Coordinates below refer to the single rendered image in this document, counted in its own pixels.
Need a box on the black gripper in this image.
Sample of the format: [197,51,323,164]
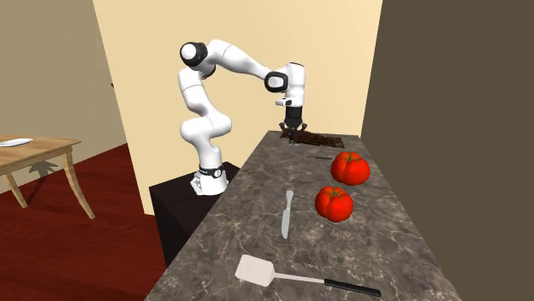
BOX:
[278,106,309,141]

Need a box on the dark brown flat mat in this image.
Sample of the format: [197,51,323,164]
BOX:
[279,129,346,150]

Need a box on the large red tomato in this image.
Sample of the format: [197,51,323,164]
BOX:
[330,150,371,187]

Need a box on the small red tomato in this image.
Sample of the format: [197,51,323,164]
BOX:
[314,186,355,223]

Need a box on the silver table knife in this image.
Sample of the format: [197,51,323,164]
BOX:
[280,190,295,240]

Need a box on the dark robot stand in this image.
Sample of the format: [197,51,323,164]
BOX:
[148,161,241,269]

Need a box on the wooden table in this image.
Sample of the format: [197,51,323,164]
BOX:
[0,133,96,221]

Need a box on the white flat object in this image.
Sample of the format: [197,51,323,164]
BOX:
[0,138,34,148]

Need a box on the white spatula with black handle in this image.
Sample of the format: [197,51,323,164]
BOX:
[234,254,383,298]

